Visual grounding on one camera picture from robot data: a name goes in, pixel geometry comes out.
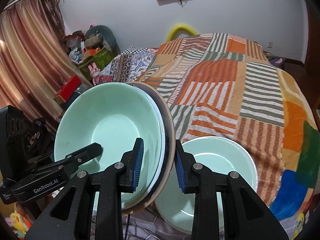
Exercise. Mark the green cardboard box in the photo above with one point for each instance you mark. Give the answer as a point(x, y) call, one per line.
point(101, 58)

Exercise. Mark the red box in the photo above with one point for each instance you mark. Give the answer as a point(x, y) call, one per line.
point(65, 92)

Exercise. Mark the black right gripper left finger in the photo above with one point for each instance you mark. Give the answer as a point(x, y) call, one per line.
point(69, 215)

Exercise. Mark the pink bowl gold rim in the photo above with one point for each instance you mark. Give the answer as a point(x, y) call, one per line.
point(169, 155)

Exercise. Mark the striped patchwork blanket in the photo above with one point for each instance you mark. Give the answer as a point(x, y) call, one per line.
point(221, 84)

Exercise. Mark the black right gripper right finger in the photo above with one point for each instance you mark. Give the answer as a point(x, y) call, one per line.
point(245, 215)

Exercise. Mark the striped brown curtain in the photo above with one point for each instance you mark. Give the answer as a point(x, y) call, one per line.
point(34, 63)

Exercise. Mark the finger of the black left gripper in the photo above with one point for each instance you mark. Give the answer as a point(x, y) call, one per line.
point(84, 155)

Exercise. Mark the mint green bowl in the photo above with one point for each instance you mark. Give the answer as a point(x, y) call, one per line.
point(113, 115)

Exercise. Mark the pink rabbit toy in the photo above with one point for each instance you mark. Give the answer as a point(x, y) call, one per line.
point(95, 74)

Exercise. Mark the green plush pillow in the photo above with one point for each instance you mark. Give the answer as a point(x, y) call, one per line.
point(101, 35)

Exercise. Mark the mint green plate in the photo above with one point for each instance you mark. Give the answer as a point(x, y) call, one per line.
point(220, 155)

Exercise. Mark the patterned checkered quilt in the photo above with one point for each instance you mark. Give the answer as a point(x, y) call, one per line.
point(128, 66)

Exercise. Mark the white bowl black dots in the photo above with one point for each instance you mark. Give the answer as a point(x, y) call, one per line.
point(154, 159)

